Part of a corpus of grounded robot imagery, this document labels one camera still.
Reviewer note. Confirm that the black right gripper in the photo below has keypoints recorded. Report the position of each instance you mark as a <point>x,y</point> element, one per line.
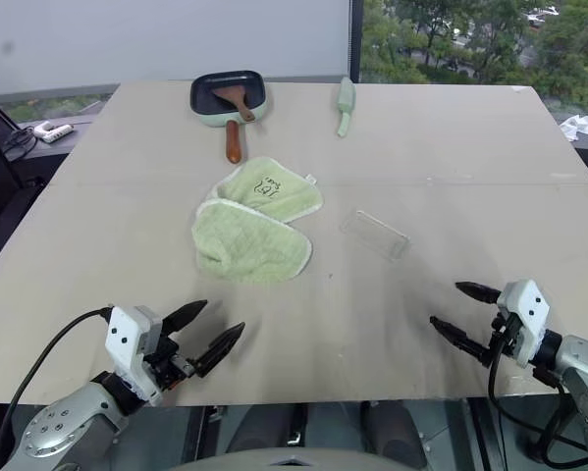
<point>502,338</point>

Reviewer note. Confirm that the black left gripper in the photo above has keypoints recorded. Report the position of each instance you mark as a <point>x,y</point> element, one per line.
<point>168,365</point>

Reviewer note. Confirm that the green terry towel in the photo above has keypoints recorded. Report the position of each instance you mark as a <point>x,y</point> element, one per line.
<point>244,240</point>

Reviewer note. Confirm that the clear plastic rectangular case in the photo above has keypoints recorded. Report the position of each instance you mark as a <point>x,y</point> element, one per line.
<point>374,236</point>

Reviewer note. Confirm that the dark rounded shape under table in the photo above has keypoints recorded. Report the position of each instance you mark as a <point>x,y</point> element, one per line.
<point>394,432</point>

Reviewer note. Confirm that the grey robot torso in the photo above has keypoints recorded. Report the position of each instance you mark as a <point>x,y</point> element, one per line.
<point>293,463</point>

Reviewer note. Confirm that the white crumpled wrapping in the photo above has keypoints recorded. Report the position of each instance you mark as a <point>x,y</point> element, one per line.
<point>580,125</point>

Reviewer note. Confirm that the brown wooden spatula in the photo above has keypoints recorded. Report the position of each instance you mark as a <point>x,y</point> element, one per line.
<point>234,98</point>

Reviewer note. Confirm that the dark grey side table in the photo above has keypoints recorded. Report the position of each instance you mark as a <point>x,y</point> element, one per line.
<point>43,149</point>

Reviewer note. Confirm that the white power strip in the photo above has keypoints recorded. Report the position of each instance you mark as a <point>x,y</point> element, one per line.
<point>53,132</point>

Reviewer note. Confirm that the pale green brush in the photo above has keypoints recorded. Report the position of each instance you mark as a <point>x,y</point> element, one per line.
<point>345,100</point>

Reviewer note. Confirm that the green trees outside window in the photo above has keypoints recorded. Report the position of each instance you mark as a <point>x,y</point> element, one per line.
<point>495,44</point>

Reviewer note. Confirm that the white roller blind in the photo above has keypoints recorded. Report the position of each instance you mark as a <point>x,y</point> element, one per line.
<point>151,34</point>

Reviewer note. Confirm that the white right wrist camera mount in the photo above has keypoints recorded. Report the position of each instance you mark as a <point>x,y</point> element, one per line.
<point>529,309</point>

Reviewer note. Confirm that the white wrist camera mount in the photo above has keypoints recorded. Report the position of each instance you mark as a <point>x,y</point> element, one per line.
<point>124,338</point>
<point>529,309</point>

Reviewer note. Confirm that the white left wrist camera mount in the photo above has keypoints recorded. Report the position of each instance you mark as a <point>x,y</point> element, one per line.
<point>124,338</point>

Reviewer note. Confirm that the dark window frame post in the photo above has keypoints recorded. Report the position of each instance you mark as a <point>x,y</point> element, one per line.
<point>356,39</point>

